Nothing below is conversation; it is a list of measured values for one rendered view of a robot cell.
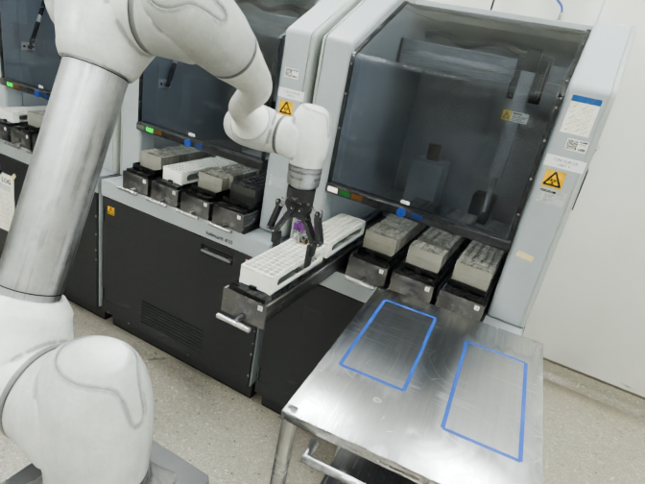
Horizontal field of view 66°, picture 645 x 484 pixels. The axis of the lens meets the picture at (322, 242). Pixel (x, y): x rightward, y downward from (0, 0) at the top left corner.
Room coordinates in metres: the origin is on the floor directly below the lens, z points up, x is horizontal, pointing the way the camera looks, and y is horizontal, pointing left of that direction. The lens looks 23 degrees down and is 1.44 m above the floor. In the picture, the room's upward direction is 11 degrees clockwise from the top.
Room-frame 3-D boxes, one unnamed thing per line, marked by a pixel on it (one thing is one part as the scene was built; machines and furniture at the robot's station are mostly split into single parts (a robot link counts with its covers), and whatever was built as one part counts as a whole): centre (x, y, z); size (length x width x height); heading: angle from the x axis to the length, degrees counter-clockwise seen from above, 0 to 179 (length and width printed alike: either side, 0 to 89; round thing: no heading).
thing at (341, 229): (1.53, -0.03, 0.83); 0.30 x 0.10 x 0.06; 156
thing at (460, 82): (1.69, -0.35, 1.28); 0.61 x 0.51 x 0.63; 66
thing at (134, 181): (2.13, 0.65, 0.78); 0.73 x 0.14 x 0.09; 156
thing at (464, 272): (1.39, -0.47, 0.85); 0.12 x 0.02 x 0.06; 65
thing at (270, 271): (1.25, 0.09, 0.83); 0.30 x 0.10 x 0.06; 157
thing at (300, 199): (1.27, 0.08, 1.01); 0.08 x 0.07 x 0.09; 67
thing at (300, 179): (1.27, 0.08, 1.09); 0.09 x 0.09 x 0.06
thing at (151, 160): (1.91, 0.74, 0.85); 0.12 x 0.02 x 0.06; 67
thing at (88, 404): (0.56, 0.29, 0.87); 0.18 x 0.16 x 0.22; 72
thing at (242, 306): (1.37, 0.04, 0.78); 0.73 x 0.14 x 0.09; 156
